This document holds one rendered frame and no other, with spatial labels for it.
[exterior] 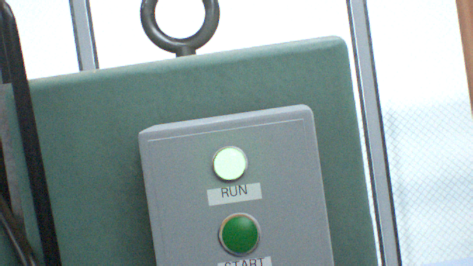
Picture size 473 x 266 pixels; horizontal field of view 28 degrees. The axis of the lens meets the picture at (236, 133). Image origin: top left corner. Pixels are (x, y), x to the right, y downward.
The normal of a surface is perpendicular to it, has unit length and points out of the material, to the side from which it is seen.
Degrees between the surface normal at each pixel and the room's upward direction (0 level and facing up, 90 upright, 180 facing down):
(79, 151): 90
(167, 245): 90
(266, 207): 90
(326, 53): 90
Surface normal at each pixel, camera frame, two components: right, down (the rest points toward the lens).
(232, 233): -0.09, 0.04
